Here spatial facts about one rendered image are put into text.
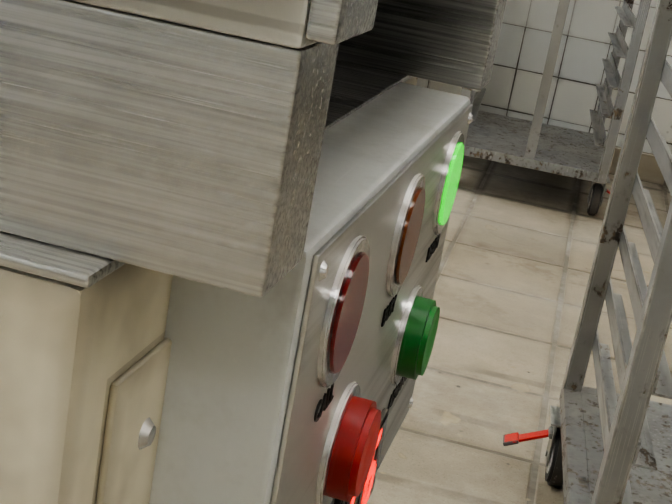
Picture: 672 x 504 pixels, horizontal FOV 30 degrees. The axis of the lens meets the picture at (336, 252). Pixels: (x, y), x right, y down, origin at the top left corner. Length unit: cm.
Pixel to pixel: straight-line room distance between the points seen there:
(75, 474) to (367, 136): 17
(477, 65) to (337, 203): 21
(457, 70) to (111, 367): 28
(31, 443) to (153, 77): 8
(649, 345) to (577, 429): 55
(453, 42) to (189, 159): 29
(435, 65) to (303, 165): 28
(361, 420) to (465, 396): 201
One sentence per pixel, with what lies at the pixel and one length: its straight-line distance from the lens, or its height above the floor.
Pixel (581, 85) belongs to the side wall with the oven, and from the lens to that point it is 451.
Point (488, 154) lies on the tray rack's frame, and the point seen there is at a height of 14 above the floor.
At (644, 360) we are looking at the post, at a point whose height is 44.
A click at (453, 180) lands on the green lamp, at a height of 81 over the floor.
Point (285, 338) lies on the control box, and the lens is 28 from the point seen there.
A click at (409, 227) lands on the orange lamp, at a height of 82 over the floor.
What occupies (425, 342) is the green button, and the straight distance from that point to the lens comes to 44.
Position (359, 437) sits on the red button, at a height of 77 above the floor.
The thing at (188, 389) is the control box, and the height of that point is 80.
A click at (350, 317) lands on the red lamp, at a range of 32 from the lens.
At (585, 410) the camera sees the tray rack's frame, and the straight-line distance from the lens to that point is 204.
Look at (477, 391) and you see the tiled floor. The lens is 239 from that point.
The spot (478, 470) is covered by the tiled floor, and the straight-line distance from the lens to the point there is 209.
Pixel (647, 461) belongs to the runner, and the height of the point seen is 32.
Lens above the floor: 92
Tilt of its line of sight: 18 degrees down
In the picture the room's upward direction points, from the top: 10 degrees clockwise
